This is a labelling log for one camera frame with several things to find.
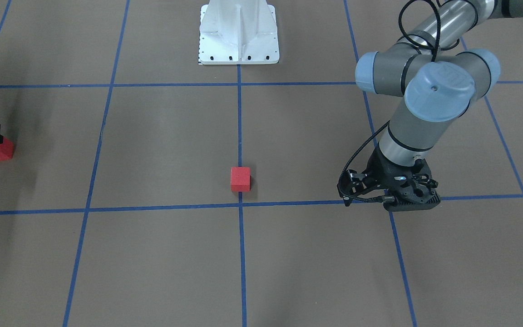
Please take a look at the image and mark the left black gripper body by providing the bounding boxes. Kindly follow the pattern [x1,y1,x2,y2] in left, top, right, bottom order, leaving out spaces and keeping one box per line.
[338,150,441,213]

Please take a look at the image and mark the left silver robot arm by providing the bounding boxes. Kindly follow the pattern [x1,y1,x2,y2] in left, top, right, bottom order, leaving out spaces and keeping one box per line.
[337,0,523,213]

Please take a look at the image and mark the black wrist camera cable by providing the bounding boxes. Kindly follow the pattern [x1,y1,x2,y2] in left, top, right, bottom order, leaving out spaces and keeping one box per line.
[340,0,480,200]

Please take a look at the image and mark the white pedestal column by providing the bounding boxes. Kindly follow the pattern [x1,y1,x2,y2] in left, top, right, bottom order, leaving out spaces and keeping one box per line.
[198,0,280,65]

